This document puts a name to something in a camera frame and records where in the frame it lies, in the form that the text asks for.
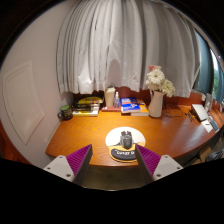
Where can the white yellow black mouse pad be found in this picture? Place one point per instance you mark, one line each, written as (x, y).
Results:
(113, 136)

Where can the grey black computer mouse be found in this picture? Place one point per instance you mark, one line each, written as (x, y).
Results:
(126, 140)

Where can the white flat electronic device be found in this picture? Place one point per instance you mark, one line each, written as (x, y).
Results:
(199, 111)

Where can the window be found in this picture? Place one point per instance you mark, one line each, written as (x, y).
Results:
(208, 70)

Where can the white flower bouquet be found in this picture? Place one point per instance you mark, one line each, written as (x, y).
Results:
(158, 80)

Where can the yellow white book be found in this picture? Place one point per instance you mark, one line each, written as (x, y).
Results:
(85, 113)

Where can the blue book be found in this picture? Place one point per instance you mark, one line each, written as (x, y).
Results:
(129, 105)

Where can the white wall panel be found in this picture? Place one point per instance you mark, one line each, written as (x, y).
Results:
(21, 100)

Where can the white pitcher vase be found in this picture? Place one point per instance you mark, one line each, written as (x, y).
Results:
(156, 105)

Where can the white pleated curtain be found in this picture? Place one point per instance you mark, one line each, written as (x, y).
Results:
(126, 46)

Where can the red-brown book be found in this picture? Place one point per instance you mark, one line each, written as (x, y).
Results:
(110, 108)

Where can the orange book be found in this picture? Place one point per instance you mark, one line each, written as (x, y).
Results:
(144, 110)

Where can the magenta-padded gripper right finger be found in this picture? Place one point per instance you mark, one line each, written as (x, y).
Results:
(165, 166)

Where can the cream lidded tumbler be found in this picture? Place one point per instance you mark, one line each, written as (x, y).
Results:
(109, 97)

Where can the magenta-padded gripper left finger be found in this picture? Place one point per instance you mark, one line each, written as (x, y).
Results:
(61, 166)

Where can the black yellow book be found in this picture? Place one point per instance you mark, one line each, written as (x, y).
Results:
(88, 100)

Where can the clear spray bottle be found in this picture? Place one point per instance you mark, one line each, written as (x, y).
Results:
(116, 101)

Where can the dark green mug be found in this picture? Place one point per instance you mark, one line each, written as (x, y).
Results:
(66, 112)

